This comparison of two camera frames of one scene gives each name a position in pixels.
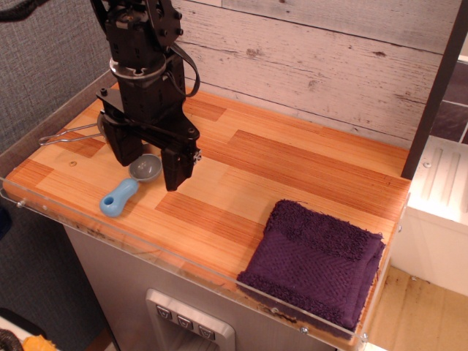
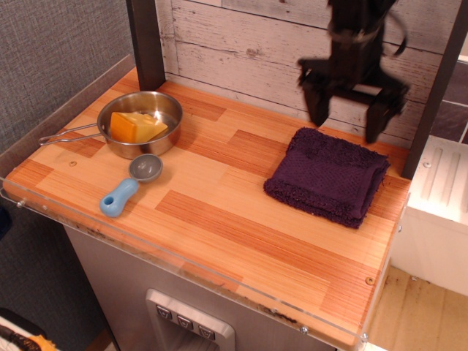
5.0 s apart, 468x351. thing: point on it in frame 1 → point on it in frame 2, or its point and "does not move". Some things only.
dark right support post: [455, 33] does not move
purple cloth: [314, 262] → [327, 175]
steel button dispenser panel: [178, 326] does not move
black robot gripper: [150, 101] → [354, 61]
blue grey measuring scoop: [145, 168] does not move
